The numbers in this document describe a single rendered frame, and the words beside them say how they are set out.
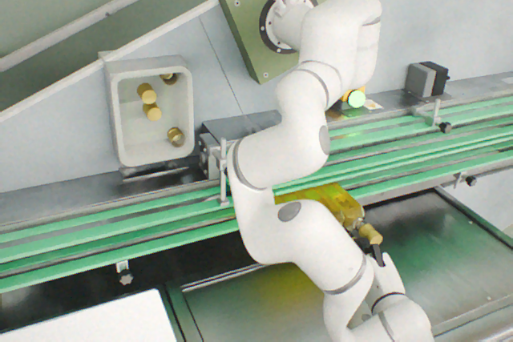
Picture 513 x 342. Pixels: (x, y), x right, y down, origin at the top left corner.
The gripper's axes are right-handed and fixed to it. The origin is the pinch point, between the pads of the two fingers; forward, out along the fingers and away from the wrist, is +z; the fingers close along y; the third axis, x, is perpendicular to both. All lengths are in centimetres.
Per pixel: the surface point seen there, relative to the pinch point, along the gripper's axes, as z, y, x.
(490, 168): 49, -15, -67
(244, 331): -6.5, -12.4, 26.2
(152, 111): 27, 23, 43
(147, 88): 28, 29, 43
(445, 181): 44, -15, -47
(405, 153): 29.9, 5.7, -23.1
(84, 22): 85, 29, 64
